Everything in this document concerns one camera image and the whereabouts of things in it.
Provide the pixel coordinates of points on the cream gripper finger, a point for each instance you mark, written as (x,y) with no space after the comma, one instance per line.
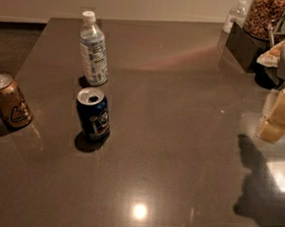
(269,102)
(272,128)

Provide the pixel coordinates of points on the blue pepsi can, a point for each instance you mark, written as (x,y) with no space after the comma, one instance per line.
(93,113)

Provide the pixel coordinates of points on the clear bottle in background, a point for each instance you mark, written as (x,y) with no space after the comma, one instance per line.
(236,15)

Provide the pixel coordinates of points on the clear plastic water bottle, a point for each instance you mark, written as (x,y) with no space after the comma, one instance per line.
(93,50)

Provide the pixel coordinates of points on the brown soda can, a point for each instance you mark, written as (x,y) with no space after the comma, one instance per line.
(14,111)

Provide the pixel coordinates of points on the black bowl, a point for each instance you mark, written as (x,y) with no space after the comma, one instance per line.
(266,77)

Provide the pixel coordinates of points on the snack packet in bowl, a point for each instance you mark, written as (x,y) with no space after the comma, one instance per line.
(271,57)

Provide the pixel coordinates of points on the jar of nuts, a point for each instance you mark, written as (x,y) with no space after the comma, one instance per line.
(266,18)

